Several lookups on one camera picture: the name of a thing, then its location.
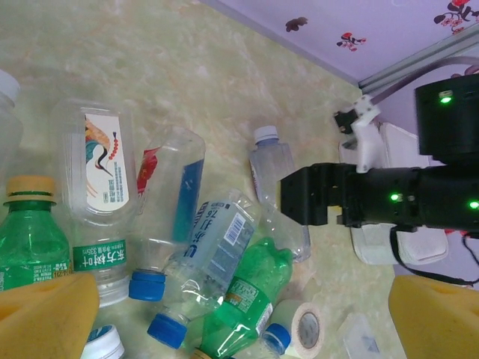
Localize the white lidded plastic container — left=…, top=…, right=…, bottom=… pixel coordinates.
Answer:
left=338, top=121, right=450, bottom=267

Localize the aluminium corner post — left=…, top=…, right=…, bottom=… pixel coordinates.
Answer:
left=357, top=28, right=479, bottom=93

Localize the clear bottle crane label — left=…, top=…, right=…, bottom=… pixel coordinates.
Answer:
left=52, top=97, right=140, bottom=308

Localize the clear bottle barcode label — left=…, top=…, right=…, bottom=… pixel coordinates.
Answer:
left=147, top=188, right=263, bottom=351

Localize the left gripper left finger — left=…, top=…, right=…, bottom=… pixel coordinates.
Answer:
left=0, top=271, right=101, bottom=359

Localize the clear bottle blue cap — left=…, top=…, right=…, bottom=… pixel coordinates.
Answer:
left=260, top=323, right=293, bottom=359

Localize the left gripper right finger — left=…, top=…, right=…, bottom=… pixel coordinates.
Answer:
left=388, top=275, right=479, bottom=359

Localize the frosted bottle white paper label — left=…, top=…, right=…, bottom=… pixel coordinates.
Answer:
left=0, top=69, right=24, bottom=180

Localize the blue label bottle white cap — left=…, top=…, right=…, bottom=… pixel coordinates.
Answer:
left=80, top=324, right=126, bottom=359

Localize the thin black right gripper cable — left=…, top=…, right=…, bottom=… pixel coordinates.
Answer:
left=388, top=226, right=479, bottom=289

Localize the clear bottle red flag label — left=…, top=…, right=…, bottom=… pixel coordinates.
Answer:
left=129, top=125, right=207, bottom=302

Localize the clear bottle white cap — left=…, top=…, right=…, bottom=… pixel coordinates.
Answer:
left=248, top=125, right=312, bottom=263

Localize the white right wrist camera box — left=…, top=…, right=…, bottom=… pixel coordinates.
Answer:
left=334, top=94, right=383, bottom=175

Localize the masking tape roll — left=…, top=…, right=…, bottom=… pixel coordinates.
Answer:
left=269, top=298, right=323, bottom=359

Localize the green bottle yellow cap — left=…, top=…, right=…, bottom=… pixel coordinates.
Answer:
left=192, top=236, right=296, bottom=359
left=0, top=175, right=74, bottom=292

